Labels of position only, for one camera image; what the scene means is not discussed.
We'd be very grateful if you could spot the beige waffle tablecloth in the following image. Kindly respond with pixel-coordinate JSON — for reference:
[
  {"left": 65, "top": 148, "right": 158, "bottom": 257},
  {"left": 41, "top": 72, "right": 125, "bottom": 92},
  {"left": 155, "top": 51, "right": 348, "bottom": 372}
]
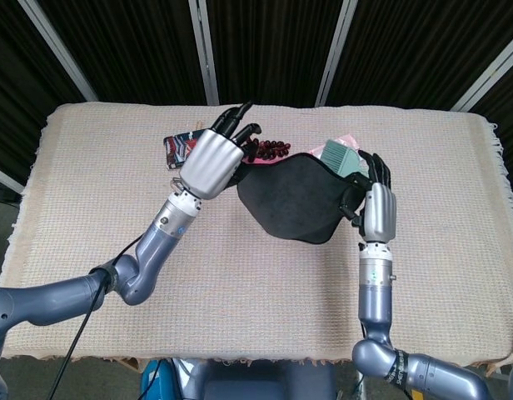
[{"left": 0, "top": 102, "right": 513, "bottom": 370}]

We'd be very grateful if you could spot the pink paper packet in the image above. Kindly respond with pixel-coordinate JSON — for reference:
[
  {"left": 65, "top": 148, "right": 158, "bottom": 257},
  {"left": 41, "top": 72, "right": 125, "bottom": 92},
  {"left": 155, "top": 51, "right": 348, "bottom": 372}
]
[{"left": 308, "top": 132, "right": 361, "bottom": 158}]

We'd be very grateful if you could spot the dark brown pleated curtain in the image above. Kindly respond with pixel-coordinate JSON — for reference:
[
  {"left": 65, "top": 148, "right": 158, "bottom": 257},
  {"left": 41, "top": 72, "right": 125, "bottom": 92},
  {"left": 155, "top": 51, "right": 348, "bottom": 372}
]
[{"left": 0, "top": 0, "right": 513, "bottom": 201}]

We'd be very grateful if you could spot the dark patterned snack box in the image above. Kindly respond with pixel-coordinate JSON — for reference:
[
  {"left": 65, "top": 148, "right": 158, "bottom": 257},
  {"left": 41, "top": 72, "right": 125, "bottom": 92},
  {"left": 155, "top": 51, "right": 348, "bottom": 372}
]
[{"left": 162, "top": 128, "right": 207, "bottom": 171}]

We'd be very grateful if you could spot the aluminium frame post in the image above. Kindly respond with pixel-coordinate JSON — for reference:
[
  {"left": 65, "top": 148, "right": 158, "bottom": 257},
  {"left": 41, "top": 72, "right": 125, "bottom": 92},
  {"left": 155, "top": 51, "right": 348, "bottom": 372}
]
[
  {"left": 0, "top": 162, "right": 24, "bottom": 195},
  {"left": 314, "top": 0, "right": 360, "bottom": 108},
  {"left": 450, "top": 28, "right": 513, "bottom": 113},
  {"left": 188, "top": 0, "right": 221, "bottom": 106},
  {"left": 17, "top": 0, "right": 98, "bottom": 103}
]

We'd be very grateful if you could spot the red and grey cloth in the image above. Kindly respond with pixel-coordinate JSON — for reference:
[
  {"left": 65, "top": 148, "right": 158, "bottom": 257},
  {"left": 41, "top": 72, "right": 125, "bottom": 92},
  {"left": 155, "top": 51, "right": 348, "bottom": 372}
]
[{"left": 235, "top": 152, "right": 357, "bottom": 246}]

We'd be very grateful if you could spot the mint green plastic brush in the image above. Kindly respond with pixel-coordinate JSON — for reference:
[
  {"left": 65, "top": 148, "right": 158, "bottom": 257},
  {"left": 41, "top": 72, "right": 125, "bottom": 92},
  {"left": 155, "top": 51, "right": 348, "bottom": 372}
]
[{"left": 318, "top": 139, "right": 370, "bottom": 178}]

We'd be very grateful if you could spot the metal table leg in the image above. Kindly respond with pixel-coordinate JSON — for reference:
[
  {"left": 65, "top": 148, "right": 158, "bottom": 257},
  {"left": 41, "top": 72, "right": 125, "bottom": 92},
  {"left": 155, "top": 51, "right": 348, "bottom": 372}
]
[{"left": 355, "top": 368, "right": 368, "bottom": 400}]

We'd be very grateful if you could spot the dark red grape bunch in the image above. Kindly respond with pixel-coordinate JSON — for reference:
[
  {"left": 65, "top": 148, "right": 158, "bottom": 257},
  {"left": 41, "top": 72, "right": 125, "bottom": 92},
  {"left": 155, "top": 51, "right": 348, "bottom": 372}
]
[{"left": 244, "top": 138, "right": 291, "bottom": 162}]

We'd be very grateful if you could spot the blue-grey robot torso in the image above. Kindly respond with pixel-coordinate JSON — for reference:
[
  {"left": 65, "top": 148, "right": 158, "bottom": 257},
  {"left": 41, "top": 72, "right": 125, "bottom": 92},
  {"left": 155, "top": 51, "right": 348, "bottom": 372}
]
[{"left": 172, "top": 358, "right": 336, "bottom": 400}]

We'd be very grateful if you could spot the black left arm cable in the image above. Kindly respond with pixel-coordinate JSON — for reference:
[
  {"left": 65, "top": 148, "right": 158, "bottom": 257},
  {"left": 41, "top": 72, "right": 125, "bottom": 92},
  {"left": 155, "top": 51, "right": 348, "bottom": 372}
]
[{"left": 50, "top": 232, "right": 152, "bottom": 400}]

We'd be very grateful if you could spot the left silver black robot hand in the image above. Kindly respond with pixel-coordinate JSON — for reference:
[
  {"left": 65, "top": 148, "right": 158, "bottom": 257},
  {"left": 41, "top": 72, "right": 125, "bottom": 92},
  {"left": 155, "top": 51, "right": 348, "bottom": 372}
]
[{"left": 179, "top": 102, "right": 264, "bottom": 200}]

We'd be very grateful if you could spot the bright blue robot base part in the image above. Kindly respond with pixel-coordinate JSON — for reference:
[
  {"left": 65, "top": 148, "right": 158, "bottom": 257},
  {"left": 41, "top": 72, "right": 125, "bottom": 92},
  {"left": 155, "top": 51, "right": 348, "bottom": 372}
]
[{"left": 140, "top": 358, "right": 177, "bottom": 400}]

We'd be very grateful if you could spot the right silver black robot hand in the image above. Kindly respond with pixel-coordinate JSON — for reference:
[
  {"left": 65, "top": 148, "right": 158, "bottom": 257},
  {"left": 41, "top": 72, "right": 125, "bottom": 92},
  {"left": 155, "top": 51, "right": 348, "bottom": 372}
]
[{"left": 339, "top": 150, "right": 398, "bottom": 243}]

